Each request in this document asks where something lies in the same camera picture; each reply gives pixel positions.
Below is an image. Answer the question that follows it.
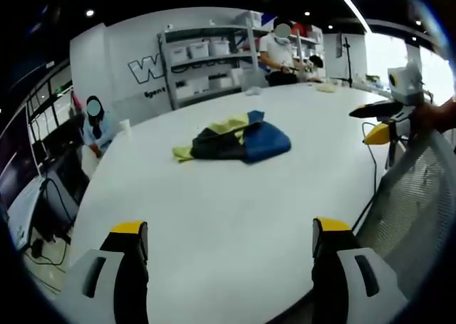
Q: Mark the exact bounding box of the white side desk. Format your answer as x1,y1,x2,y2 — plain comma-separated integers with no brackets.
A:
6,170,78,250

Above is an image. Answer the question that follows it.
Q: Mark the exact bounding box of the white storage box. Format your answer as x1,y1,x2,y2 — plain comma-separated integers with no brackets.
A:
188,41,212,59
209,38,232,56
167,45,189,63

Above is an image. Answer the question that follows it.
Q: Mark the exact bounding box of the blue black yellow garment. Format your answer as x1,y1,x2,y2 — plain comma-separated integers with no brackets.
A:
172,110,292,165

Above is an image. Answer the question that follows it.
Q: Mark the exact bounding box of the thin light cable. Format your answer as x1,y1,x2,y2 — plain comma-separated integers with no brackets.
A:
361,122,378,200

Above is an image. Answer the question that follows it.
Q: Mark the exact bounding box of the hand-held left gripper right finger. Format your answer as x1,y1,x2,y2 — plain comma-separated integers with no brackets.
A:
311,216,411,324

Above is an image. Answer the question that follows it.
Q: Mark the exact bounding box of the grey metal shelving unit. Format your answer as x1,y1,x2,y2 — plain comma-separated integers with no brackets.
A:
157,23,263,110

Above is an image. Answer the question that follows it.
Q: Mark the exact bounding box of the grey mesh office chair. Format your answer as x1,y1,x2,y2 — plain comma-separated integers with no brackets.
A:
356,127,456,293

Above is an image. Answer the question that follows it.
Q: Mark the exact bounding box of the person's right hand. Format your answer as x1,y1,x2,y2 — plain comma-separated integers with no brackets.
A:
408,95,456,143

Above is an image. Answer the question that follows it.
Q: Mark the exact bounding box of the black floor cable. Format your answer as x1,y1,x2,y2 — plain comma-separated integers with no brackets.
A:
23,176,74,266

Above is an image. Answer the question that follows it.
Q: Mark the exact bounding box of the black tripod stand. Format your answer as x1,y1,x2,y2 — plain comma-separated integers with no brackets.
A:
336,34,359,89

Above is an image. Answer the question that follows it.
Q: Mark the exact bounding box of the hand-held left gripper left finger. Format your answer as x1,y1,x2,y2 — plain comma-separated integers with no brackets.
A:
58,221,150,324

